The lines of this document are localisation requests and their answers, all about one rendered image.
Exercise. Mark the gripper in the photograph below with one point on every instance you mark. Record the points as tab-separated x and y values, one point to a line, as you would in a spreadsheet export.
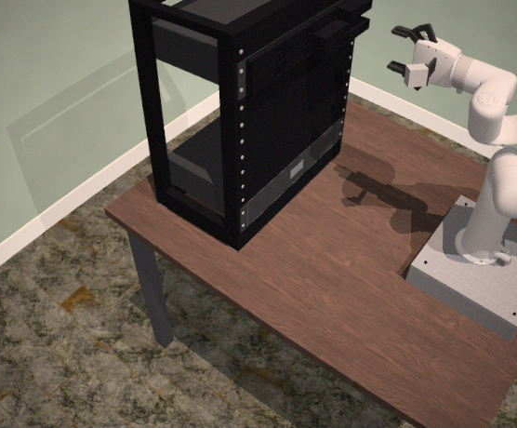
425	50

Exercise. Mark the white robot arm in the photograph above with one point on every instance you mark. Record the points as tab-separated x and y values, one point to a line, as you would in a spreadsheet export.
492	89

